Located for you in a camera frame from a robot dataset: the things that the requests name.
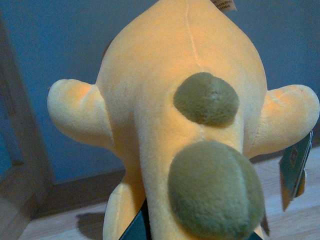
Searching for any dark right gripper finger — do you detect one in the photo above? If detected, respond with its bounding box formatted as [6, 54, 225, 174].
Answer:
[119, 199, 150, 240]

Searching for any plush toy hang tag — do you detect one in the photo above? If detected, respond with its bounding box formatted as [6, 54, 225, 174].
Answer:
[279, 131, 313, 211]

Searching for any yellow plush toy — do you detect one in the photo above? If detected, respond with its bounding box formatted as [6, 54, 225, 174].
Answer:
[47, 0, 320, 240]

